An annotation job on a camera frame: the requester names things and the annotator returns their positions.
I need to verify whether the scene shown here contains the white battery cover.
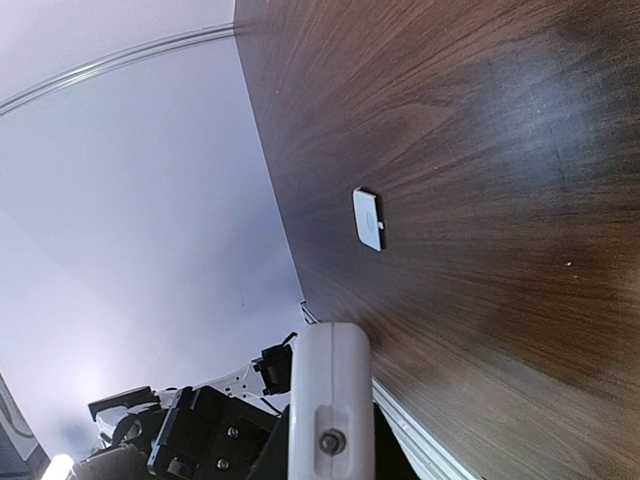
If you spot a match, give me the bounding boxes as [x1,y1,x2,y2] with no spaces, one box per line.
[352,188,385,252]

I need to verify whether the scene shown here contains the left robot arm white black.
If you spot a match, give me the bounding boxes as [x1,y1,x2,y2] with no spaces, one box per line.
[68,359,291,479]

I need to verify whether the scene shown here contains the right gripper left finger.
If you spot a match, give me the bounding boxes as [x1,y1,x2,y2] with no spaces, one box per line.
[252,405,290,480]

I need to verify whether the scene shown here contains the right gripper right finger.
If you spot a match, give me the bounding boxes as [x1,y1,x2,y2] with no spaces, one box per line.
[374,403,418,480]

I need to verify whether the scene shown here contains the left aluminium frame post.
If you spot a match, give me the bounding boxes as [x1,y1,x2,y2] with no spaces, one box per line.
[1,24,235,117]

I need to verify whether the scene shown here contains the white remote control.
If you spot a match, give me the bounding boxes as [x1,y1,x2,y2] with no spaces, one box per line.
[287,322,375,480]

